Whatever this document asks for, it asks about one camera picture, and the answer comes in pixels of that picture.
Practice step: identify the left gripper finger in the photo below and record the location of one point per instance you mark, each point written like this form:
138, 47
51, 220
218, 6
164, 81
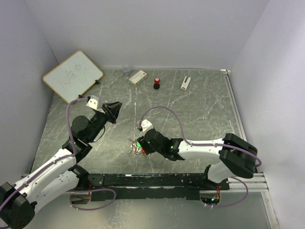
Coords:
112, 115
112, 105

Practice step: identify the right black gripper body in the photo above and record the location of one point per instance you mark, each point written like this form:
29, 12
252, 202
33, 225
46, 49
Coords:
152, 150

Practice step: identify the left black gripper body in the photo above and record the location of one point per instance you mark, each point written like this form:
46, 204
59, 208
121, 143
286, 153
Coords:
98, 119

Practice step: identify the large metal keyring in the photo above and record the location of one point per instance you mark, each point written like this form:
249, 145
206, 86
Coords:
133, 140

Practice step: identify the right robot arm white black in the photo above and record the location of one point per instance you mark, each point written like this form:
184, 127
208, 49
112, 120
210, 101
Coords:
230, 155

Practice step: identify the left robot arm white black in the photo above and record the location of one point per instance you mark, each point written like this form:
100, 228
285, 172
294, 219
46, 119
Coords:
20, 201

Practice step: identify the clear cup of paperclips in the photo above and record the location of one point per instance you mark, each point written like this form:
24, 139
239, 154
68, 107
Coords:
126, 69

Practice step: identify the white green staples box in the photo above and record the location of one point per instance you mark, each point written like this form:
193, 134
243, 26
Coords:
139, 77

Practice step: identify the red black stamp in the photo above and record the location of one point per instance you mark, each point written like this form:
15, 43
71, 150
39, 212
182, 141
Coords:
156, 84

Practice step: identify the white clip tool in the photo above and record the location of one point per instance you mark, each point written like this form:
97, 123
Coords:
185, 83

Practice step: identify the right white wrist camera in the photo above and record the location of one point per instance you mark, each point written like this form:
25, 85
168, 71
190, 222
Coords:
145, 126

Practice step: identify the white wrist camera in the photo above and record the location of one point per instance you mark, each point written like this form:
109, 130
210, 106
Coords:
145, 126
95, 103

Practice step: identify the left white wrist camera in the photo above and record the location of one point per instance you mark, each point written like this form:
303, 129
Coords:
95, 103

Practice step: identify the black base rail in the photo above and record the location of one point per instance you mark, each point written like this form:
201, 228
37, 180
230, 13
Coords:
152, 186

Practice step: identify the small whiteboard yellow frame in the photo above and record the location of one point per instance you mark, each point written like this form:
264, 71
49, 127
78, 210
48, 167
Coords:
74, 76

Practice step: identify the aluminium frame rail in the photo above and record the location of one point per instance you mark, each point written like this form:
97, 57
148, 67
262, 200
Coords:
258, 182

